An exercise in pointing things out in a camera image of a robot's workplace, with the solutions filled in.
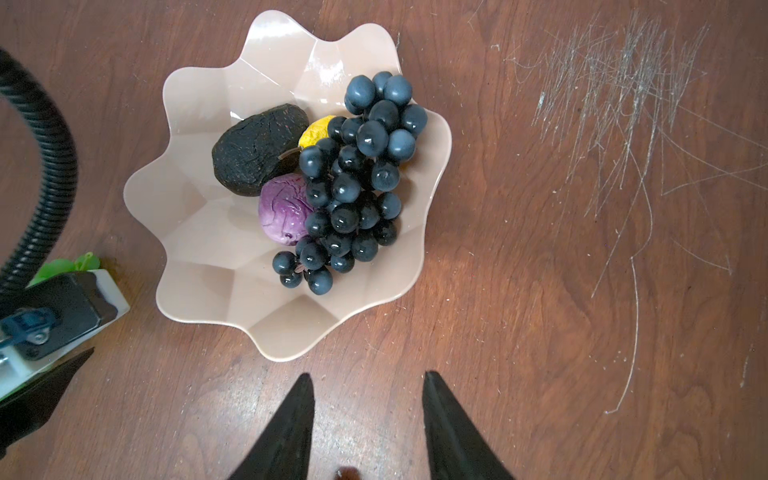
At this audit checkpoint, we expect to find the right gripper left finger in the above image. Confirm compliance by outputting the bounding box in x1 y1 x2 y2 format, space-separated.
230 373 315 480

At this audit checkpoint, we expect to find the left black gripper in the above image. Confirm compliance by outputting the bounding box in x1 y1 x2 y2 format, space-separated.
1 348 94 458

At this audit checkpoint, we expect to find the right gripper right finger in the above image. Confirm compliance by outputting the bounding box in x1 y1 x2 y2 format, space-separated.
422 371 514 480

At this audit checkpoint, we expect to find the dark cherry pair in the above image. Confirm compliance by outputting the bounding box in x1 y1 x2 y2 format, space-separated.
333 466 361 480

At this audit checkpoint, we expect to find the purple plum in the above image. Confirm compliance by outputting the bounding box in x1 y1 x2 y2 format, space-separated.
259 173 314 246

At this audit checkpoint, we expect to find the dark blue grape bunch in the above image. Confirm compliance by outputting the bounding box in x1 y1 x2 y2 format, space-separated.
272 71 428 295

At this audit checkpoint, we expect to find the black avocado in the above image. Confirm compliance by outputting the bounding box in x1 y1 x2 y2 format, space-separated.
212 103 310 197

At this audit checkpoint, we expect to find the yellow lemon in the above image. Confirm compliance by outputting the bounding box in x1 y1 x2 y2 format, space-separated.
298 115 335 150

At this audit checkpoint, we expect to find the green grape bunch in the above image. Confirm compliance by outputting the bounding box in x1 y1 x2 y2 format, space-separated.
27 252 101 287

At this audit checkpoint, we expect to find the left black corrugated cable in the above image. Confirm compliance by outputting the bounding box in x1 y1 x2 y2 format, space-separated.
0 47 79 301

